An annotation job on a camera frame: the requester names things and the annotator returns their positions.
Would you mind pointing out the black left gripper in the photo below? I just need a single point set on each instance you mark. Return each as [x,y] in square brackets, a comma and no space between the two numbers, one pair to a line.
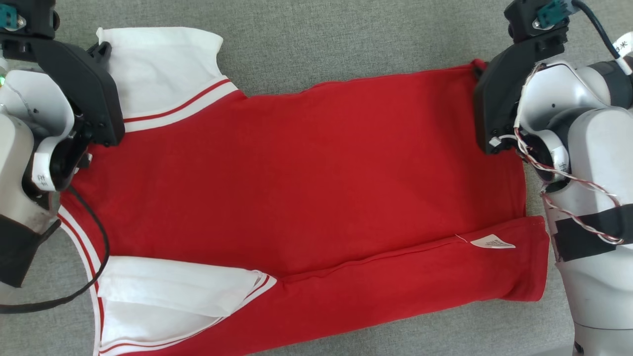
[94,99]

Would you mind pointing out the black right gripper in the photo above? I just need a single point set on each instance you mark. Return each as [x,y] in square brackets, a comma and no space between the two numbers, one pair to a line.
[497,104]

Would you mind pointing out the red jersey with white trim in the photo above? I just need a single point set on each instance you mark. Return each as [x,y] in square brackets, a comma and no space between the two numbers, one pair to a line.
[306,178]

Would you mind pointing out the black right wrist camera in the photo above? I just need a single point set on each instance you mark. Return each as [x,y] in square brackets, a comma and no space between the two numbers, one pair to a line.
[524,17]

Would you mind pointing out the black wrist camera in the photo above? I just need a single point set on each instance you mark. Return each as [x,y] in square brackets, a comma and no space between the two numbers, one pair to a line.
[524,17]
[29,20]

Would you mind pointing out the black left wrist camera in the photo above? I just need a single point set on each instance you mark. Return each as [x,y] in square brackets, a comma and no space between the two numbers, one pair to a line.
[29,20]

